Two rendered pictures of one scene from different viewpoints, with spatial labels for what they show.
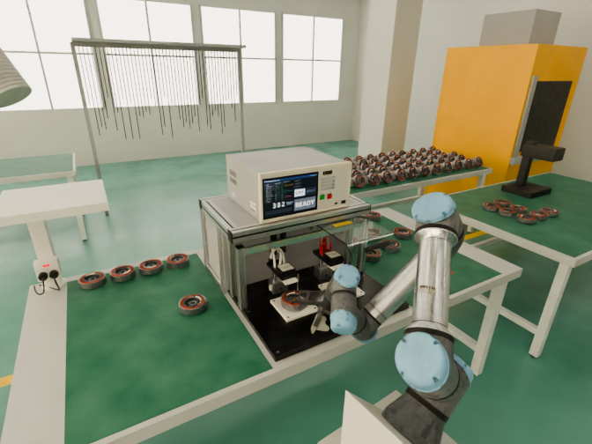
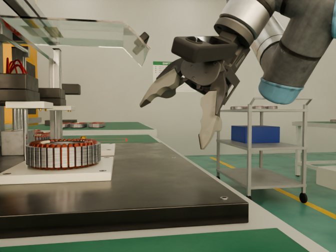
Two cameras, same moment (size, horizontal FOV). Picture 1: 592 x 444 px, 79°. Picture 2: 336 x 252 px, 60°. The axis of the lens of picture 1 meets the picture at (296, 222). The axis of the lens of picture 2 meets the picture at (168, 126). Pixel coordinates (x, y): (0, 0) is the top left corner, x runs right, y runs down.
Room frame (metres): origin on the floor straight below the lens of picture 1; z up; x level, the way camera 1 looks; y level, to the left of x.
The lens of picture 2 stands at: (0.93, 0.37, 0.86)
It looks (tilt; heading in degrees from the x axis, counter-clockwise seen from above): 2 degrees down; 291
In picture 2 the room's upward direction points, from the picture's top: straight up
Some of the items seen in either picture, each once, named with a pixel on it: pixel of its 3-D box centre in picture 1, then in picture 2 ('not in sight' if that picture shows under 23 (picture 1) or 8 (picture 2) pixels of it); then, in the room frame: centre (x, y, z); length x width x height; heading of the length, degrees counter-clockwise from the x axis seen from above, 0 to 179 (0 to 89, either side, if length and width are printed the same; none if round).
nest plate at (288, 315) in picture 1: (293, 305); (64, 167); (1.25, 0.00, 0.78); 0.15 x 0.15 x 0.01; 30
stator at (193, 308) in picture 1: (192, 304); not in sight; (1.26, 0.43, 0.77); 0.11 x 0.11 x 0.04
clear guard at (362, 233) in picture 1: (353, 234); (81, 45); (1.40, -0.25, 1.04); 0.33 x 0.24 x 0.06; 30
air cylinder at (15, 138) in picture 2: (323, 270); (18, 141); (1.50, -0.13, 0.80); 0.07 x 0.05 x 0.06; 120
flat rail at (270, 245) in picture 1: (307, 236); (19, 27); (1.40, -0.05, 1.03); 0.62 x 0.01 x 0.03; 120
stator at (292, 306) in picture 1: (294, 300); (64, 152); (1.25, 0.00, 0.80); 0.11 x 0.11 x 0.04
